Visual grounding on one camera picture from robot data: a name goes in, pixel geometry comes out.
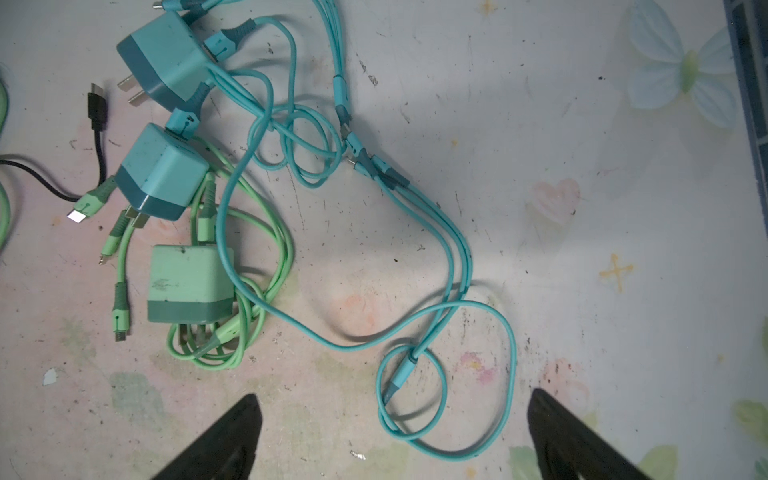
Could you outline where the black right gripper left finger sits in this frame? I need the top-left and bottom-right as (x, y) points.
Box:
(154, 393), (263, 479)

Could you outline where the light green charger adapter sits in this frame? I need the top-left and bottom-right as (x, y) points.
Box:
(147, 245), (235, 324)

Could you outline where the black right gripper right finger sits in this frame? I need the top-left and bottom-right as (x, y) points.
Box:
(527, 388), (648, 480)

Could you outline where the teal charger adapter upper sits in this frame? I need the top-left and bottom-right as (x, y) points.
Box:
(117, 11), (212, 111)

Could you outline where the light green coiled cable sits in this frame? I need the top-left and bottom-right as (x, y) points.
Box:
(67, 136), (295, 371)

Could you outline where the black USB cable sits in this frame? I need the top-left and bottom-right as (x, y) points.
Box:
(0, 83), (109, 203)

